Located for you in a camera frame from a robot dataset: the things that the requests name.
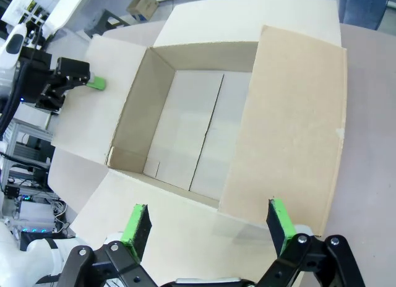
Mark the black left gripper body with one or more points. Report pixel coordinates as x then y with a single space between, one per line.
34 76

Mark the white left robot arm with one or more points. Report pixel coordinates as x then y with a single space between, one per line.
12 52

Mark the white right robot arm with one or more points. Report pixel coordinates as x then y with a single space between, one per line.
40 253

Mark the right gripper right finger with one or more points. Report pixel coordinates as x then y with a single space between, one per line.
281 225

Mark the aluminium rack frame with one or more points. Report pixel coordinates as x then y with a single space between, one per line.
28 135

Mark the person in blue sweater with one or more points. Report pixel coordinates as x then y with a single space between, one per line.
362 8

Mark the small open cardboard box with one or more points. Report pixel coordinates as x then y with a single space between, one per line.
142 7

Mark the grey controller box with lights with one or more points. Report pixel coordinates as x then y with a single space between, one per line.
34 217

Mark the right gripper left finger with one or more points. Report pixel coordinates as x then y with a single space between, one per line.
136 234

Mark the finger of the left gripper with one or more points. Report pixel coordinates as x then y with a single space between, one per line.
52 100
74 71

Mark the brown cardboard packing box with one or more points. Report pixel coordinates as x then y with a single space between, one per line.
278 129

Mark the black metal frame stand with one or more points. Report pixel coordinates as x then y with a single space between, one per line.
106 22

